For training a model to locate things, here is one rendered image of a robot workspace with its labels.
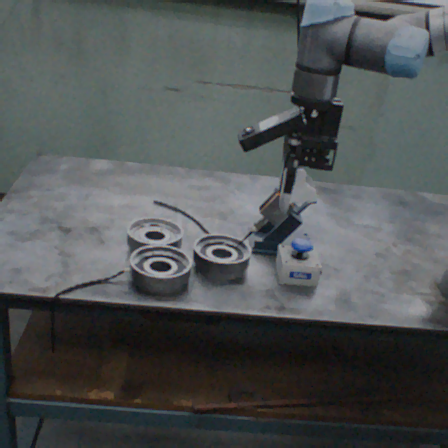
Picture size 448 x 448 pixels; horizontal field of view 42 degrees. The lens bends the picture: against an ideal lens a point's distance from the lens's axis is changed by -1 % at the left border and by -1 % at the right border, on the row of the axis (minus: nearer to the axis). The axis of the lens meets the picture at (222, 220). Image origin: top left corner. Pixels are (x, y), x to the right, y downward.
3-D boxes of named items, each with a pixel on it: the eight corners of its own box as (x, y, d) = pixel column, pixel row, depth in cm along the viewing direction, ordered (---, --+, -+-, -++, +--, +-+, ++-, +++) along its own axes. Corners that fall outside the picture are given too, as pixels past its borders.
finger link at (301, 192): (312, 223, 102) (321, 172, 99) (278, 219, 102) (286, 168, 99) (309, 217, 105) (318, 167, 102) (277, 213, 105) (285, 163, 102)
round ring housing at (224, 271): (249, 285, 105) (253, 265, 103) (191, 279, 104) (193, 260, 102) (246, 255, 114) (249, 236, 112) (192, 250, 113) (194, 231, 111)
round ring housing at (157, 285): (187, 265, 108) (189, 246, 106) (191, 298, 99) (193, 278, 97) (129, 263, 106) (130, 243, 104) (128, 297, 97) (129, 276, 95)
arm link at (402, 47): (437, 24, 91) (368, 12, 95) (427, 31, 82) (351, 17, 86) (423, 74, 95) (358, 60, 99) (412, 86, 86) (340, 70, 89)
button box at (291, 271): (278, 285, 106) (283, 262, 103) (274, 264, 112) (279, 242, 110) (322, 289, 106) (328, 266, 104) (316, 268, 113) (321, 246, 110)
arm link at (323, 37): (353, 5, 85) (298, -5, 88) (338, 79, 90) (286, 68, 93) (366, 2, 91) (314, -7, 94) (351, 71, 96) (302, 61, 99)
